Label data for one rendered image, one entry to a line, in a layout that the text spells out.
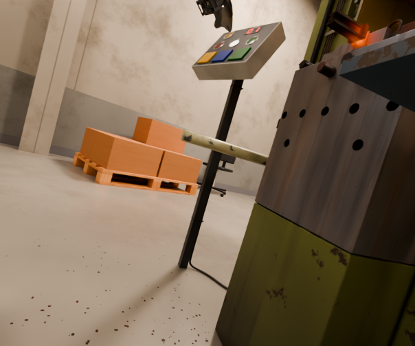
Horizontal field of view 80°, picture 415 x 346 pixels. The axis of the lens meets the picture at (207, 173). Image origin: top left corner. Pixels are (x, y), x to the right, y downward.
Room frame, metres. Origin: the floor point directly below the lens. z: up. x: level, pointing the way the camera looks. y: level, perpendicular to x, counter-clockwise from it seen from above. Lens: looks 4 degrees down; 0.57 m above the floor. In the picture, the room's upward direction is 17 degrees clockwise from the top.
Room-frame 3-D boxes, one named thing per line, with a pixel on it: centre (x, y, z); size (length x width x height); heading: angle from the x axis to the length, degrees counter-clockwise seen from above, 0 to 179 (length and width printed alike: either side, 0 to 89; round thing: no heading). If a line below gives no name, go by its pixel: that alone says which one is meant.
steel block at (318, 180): (0.75, -0.51, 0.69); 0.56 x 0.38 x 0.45; 110
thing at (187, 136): (1.01, -0.08, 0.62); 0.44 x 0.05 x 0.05; 110
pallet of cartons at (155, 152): (3.16, 0.84, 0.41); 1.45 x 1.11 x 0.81; 125
